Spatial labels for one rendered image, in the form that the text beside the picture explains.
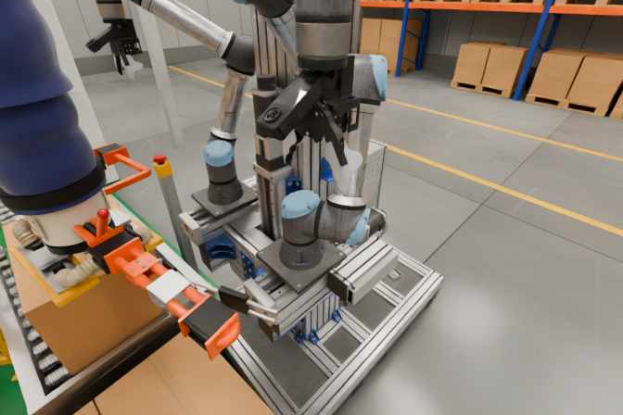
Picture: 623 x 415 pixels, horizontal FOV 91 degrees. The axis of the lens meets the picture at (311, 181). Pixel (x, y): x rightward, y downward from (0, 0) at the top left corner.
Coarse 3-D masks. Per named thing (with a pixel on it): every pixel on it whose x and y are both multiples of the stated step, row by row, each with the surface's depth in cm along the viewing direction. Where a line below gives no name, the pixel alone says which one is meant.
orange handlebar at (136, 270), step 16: (128, 160) 113; (144, 176) 106; (112, 192) 99; (96, 224) 83; (144, 256) 72; (128, 272) 68; (144, 272) 71; (160, 272) 68; (144, 288) 65; (192, 288) 65; (176, 304) 61; (224, 336) 55
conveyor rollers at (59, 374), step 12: (0, 204) 213; (0, 216) 201; (12, 216) 205; (0, 264) 166; (12, 276) 159; (12, 288) 152; (24, 324) 136; (36, 336) 132; (36, 348) 127; (48, 348) 129; (48, 360) 123; (60, 372) 119; (48, 384) 116
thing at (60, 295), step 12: (12, 252) 90; (24, 252) 90; (24, 264) 86; (60, 264) 82; (72, 264) 86; (36, 276) 83; (48, 276) 82; (96, 276) 83; (48, 288) 79; (60, 288) 79; (72, 288) 79; (84, 288) 80; (60, 300) 76
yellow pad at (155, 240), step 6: (114, 210) 107; (120, 210) 108; (132, 222) 101; (138, 222) 102; (132, 228) 96; (156, 234) 97; (150, 240) 95; (156, 240) 95; (162, 240) 96; (150, 246) 93; (156, 246) 95
